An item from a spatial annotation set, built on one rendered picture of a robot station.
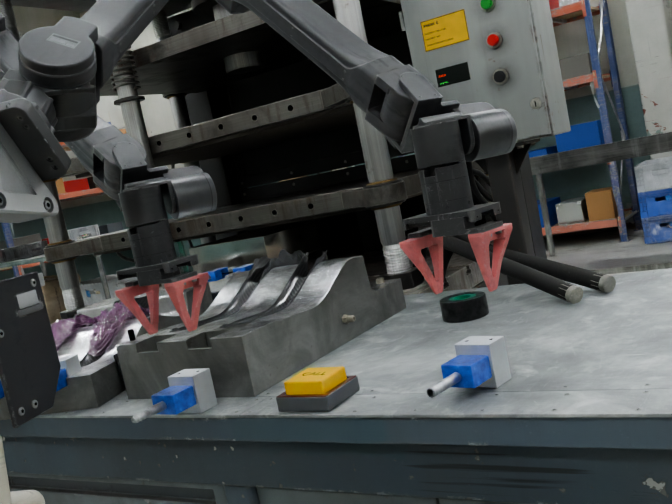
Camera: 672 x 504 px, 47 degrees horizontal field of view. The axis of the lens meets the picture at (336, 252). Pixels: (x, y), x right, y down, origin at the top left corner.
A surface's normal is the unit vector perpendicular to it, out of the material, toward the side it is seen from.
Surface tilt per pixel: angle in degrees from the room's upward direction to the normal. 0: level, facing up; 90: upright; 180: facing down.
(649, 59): 90
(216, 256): 90
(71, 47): 45
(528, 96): 90
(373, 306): 90
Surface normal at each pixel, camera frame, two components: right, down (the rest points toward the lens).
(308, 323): 0.84, -0.11
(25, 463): -0.51, 0.19
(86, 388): -0.24, 0.15
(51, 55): 0.19, -0.69
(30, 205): 0.95, -0.17
